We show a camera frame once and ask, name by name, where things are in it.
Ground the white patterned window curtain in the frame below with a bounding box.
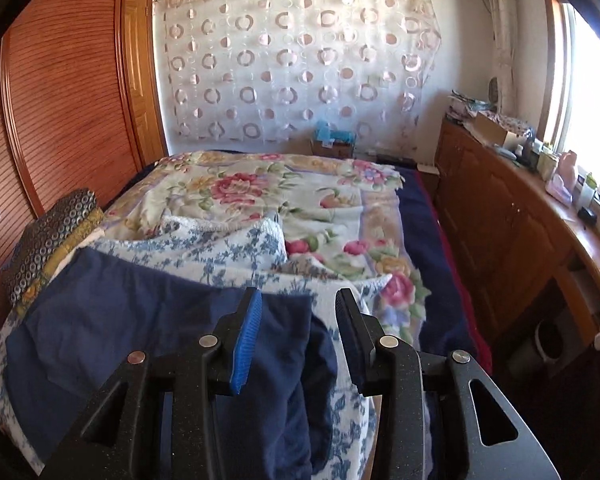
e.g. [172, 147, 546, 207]
[480, 0, 518, 111]

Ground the navy printed t-shirt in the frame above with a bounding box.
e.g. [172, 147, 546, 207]
[2, 247, 338, 480]

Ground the sheer circle-patterned curtain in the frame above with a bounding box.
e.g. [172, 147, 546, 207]
[152, 0, 443, 143]

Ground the pink floral blanket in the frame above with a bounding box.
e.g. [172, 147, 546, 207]
[102, 151, 431, 341]

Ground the green-lidded jar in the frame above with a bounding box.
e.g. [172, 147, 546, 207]
[577, 172, 598, 208]

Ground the blue crumpled cloth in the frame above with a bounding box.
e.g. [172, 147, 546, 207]
[314, 120, 356, 143]

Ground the blue floral white quilt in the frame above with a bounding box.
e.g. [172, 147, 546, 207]
[0, 215, 396, 480]

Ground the white bottle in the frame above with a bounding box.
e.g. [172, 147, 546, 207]
[535, 150, 556, 181]

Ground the navy bed sheet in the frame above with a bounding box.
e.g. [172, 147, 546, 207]
[395, 167, 496, 376]

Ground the white bin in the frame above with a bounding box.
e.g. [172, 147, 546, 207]
[534, 317, 568, 363]

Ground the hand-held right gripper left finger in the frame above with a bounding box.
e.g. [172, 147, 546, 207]
[40, 287, 263, 480]

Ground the dark circle-patterned cushion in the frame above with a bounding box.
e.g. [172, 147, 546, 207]
[2, 189, 106, 306]

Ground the pink plastic bottle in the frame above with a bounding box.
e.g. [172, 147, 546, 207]
[545, 150, 581, 206]

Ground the wooden slatted wardrobe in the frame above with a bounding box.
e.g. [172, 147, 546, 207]
[0, 0, 170, 361]

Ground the stack of papers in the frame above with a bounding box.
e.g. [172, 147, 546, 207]
[447, 91, 496, 123]

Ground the open cardboard box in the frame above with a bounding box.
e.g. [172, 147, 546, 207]
[464, 111, 521, 148]

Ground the long wooden cabinet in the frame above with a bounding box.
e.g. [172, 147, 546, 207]
[435, 117, 600, 361]

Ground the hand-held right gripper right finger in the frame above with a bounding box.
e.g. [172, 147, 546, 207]
[334, 287, 563, 480]

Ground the small brown cardboard box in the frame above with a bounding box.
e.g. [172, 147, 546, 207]
[310, 135, 356, 159]

